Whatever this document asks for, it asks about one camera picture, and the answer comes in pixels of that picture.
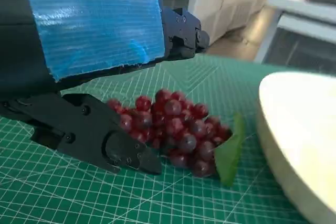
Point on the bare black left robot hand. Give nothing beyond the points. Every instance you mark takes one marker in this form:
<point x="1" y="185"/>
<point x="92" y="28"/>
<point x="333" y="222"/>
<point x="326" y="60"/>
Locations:
<point x="92" y="24"/>

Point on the red toy grape bunch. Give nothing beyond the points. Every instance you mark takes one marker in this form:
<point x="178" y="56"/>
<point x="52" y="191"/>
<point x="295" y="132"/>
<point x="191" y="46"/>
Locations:
<point x="178" y="127"/>

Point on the white plate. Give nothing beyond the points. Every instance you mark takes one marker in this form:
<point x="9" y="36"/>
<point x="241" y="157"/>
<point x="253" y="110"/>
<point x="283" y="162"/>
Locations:
<point x="302" y="129"/>

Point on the green cutting mat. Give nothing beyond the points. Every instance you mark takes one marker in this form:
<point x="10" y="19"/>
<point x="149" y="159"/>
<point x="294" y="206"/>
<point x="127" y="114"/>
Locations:
<point x="78" y="195"/>

